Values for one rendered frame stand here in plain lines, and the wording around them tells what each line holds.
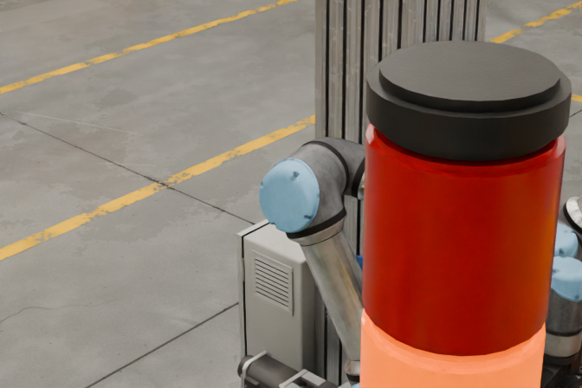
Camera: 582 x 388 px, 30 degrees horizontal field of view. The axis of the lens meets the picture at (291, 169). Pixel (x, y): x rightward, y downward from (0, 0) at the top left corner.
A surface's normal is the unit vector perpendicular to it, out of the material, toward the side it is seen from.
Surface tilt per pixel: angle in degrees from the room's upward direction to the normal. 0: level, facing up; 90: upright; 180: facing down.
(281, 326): 90
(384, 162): 90
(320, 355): 90
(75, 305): 0
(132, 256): 0
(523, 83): 0
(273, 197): 83
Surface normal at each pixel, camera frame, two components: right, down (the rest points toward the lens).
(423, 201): -0.43, 0.39
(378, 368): -0.83, 0.25
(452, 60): -0.01, -0.91
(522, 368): 0.57, 0.34
